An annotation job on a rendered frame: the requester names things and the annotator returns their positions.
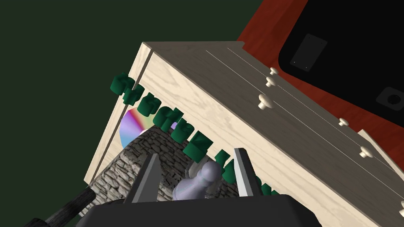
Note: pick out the light wood dresser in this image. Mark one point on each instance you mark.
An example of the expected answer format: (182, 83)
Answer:
(240, 94)

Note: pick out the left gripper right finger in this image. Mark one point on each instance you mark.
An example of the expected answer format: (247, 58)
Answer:
(246, 179)

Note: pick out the cream round drawer knob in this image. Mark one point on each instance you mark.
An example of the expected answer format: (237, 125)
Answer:
(343, 122)
(366, 152)
(273, 71)
(270, 82)
(264, 101)
(402, 208)

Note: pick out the grey stone textured block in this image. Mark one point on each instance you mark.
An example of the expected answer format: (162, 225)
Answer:
(126, 171)

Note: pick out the dark wooden stick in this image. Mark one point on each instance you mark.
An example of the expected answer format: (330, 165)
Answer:
(68, 206)

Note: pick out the black rounded flat panel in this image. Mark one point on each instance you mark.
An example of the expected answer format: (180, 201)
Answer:
(353, 44)

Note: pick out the iridescent compact disc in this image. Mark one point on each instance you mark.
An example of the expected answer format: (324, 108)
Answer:
(132, 127)

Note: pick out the lavender chess pawn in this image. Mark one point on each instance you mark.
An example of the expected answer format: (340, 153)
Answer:
(195, 184)

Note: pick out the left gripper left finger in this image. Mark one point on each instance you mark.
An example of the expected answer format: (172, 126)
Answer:
(146, 184)

